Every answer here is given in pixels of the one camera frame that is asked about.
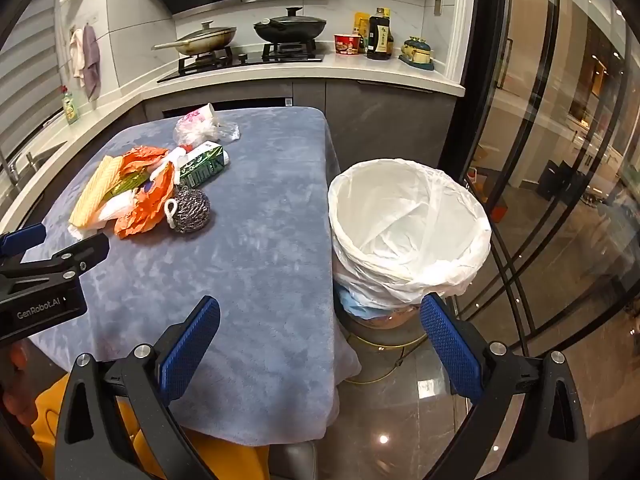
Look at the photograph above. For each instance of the green dish soap bottle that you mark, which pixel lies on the green dish soap bottle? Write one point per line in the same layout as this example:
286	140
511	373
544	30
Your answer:
70	107

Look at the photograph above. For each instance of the black gas stove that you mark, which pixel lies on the black gas stove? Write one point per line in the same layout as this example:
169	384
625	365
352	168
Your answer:
250	60

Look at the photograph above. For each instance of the steel wool scrubber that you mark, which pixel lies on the steel wool scrubber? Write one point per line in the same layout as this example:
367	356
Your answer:
192	212

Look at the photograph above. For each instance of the white hanging towel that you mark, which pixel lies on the white hanging towel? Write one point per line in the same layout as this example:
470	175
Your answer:
76	57

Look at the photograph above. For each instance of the green seasoning jar set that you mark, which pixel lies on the green seasoning jar set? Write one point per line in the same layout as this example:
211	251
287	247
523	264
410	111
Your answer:
417	52

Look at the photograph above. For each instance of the trash bin with white liner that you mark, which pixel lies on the trash bin with white liner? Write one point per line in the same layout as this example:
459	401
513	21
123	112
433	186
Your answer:
400	240

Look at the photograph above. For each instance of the grey wall outlet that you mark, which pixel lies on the grey wall outlet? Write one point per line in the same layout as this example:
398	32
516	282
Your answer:
438	7

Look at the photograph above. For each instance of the yellow ribbed sponge cloth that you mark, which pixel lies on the yellow ribbed sponge cloth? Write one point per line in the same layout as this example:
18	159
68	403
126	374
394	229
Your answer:
95	190

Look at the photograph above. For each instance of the orange plastic bag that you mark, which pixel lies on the orange plastic bag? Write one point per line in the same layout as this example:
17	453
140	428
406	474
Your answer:
145	207

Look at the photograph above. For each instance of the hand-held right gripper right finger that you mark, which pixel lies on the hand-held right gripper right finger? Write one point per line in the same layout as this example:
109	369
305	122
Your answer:
450	345

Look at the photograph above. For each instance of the beige frying pan with lid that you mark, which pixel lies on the beige frying pan with lid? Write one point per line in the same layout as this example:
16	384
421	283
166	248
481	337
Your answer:
207	37

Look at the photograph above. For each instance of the orange printed wrapper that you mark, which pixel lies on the orange printed wrapper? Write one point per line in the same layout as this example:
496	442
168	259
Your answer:
142	157

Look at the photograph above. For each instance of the dark soy sauce bottle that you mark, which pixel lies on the dark soy sauce bottle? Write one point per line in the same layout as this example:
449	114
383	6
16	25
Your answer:
380	35

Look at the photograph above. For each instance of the pink printed paper cup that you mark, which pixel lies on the pink printed paper cup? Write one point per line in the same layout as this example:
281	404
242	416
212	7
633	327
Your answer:
200	115

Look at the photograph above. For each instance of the yellow seasoning packet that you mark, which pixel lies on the yellow seasoning packet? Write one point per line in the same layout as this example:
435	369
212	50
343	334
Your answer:
361	22

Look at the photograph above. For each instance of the metal faucet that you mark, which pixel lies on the metal faucet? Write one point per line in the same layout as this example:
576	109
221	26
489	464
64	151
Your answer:
11	170

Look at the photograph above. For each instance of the person's left hand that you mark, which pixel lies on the person's left hand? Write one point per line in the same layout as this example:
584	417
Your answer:
15	385

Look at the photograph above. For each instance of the light green paper box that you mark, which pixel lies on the light green paper box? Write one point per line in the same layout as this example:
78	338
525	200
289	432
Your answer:
125	185

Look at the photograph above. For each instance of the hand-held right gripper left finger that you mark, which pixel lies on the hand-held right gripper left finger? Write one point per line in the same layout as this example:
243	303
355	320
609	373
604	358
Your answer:
192	345

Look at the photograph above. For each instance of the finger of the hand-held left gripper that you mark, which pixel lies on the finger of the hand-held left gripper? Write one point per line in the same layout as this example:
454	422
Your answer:
22	240
75	255

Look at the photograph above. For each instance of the glass sliding door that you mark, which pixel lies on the glass sliding door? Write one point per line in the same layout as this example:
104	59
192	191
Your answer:
560	135

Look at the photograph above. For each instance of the grey kitchen cabinet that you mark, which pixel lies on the grey kitchen cabinet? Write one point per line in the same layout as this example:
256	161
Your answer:
390	115

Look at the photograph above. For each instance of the black wok with lid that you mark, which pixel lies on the black wok with lid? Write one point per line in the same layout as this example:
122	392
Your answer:
290	27

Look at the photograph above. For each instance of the clear plastic bag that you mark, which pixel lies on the clear plastic bag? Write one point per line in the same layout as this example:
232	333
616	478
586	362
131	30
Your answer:
210	132

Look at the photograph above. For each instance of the white plastic bag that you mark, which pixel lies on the white plastic bag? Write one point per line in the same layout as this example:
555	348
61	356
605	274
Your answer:
107	210

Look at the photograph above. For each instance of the red instant noodle cup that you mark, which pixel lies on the red instant noodle cup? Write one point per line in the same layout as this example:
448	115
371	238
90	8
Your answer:
346	44

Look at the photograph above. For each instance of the white window blinds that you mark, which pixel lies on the white window blinds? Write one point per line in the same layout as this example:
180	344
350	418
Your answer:
27	75

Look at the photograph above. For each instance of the purple hanging towel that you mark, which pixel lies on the purple hanging towel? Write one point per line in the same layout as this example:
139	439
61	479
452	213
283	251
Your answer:
91	60

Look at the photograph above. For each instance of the dark green drink carton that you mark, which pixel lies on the dark green drink carton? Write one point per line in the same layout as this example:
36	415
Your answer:
202	165

